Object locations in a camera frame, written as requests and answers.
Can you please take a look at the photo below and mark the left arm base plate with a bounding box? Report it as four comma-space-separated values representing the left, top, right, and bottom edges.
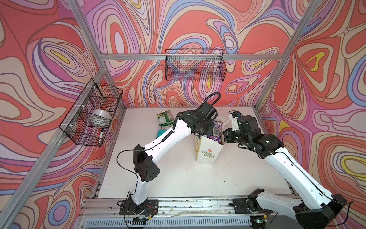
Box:
117, 199, 159, 217

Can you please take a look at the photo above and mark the black wire basket left wall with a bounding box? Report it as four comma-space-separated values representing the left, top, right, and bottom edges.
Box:
59, 79, 123, 147

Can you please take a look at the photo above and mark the silver tape roll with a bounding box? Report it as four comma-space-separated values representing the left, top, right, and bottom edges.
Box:
91, 109, 112, 120

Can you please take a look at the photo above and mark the black marker pen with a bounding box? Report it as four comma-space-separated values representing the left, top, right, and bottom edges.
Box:
98, 128, 104, 145

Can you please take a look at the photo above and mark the black wire basket wall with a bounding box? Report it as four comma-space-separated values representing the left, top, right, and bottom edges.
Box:
165, 48, 227, 82
59, 79, 123, 147

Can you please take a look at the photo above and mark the teal snack bag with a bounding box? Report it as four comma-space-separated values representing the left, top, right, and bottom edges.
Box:
157, 126, 172, 137

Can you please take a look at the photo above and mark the black wire basket back wall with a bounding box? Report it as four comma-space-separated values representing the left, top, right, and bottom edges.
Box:
165, 48, 227, 82

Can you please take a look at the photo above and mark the white paper bag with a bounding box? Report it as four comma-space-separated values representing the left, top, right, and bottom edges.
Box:
195, 116, 226, 166

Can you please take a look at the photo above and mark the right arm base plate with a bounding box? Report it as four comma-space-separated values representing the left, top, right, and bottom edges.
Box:
229, 198, 273, 215

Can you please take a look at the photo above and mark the green snack bag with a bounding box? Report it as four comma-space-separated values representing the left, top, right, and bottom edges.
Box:
156, 110, 174, 127

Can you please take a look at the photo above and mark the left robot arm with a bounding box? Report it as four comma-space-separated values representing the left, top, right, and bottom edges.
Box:
130, 92, 221, 206

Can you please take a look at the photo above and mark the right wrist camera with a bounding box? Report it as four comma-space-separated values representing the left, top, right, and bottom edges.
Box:
229, 110, 242, 131

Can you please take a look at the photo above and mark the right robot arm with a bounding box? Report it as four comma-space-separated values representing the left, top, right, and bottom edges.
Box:
223, 111, 347, 229

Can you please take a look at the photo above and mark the purple snack bag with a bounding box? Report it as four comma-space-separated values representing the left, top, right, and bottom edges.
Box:
206, 121, 224, 143

